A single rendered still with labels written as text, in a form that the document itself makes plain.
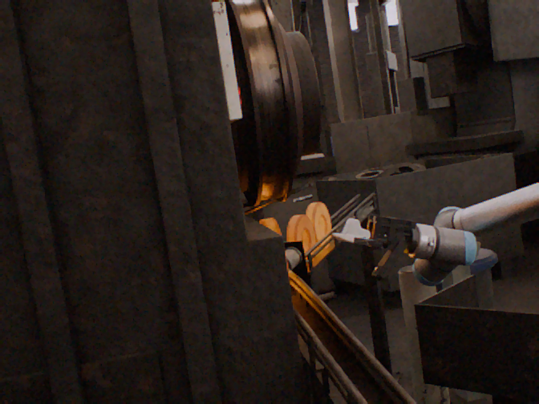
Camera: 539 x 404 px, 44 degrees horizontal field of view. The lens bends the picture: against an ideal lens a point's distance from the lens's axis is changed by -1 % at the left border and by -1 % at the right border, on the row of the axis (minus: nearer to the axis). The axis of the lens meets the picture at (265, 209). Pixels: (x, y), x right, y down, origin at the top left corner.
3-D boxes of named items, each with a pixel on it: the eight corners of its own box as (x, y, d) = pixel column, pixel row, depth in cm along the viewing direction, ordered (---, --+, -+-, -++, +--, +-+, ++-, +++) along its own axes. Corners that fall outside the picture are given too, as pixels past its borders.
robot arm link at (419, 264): (447, 264, 192) (467, 244, 181) (434, 295, 186) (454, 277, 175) (418, 248, 193) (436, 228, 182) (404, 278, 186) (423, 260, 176)
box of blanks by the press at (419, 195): (391, 313, 363) (372, 173, 355) (317, 292, 438) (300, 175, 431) (528, 272, 404) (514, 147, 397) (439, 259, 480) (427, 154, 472)
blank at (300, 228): (282, 223, 196) (292, 222, 195) (301, 210, 210) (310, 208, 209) (292, 272, 199) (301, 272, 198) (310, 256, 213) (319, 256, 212)
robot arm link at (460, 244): (465, 273, 177) (483, 257, 168) (421, 268, 175) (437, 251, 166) (461, 242, 181) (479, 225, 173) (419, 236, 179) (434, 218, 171)
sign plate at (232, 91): (229, 119, 102) (211, 2, 100) (213, 127, 128) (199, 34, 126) (244, 118, 102) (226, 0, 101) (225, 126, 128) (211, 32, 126)
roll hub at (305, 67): (306, 157, 138) (287, 22, 135) (281, 157, 166) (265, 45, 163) (333, 153, 139) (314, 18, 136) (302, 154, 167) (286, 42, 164)
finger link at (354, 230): (335, 216, 168) (370, 221, 170) (331, 239, 169) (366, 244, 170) (338, 216, 165) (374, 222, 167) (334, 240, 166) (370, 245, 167)
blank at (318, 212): (301, 210, 210) (310, 209, 209) (317, 198, 224) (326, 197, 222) (310, 256, 213) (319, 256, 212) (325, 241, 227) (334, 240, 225)
